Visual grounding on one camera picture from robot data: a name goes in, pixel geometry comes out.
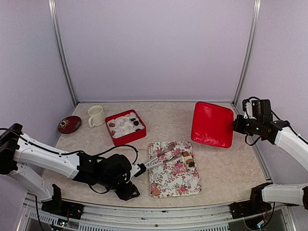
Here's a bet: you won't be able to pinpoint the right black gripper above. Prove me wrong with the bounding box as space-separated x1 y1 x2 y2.
232 114 262 136

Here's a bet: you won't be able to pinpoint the silver metal serving tongs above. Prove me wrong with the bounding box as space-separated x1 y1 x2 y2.
143 143 181 169

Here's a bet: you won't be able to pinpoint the red box lid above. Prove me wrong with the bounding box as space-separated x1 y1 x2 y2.
191 102 233 148

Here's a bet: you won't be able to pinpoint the round swirl brown chocolate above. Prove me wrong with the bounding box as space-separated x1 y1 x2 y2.
182 152 190 157

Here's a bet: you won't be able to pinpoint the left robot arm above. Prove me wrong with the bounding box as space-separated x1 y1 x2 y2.
0 123 141 214

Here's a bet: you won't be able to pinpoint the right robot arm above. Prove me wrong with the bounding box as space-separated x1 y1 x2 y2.
232 115 308 214

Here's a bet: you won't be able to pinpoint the brown sweet chocolate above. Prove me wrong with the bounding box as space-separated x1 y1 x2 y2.
153 189 160 196

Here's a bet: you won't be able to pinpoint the red chocolate box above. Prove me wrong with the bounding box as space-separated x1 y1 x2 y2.
105 109 147 146

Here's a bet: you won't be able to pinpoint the white paper chocolate cups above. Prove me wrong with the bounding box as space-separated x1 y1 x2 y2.
107 113 145 139

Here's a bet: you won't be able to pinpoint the white square chocolate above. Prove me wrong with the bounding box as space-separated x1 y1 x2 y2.
183 156 193 162

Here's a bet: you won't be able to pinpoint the floral rectangular tray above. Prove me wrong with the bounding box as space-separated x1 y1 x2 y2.
148 141 202 199

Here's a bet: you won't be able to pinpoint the cream ceramic mug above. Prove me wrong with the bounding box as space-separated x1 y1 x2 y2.
88 105 105 128

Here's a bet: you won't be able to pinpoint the red floral saucer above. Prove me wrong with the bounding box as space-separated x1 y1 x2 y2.
58 115 82 134

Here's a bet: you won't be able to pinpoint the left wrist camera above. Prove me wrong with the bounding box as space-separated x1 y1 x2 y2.
130 163 147 178

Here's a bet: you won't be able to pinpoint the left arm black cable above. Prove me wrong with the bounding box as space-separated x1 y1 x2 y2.
86 144 139 194

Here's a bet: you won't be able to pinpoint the aluminium table front rail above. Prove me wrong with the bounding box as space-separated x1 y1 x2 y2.
16 185 296 231

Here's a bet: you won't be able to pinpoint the left aluminium frame post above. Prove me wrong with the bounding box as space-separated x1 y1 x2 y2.
48 0 79 107

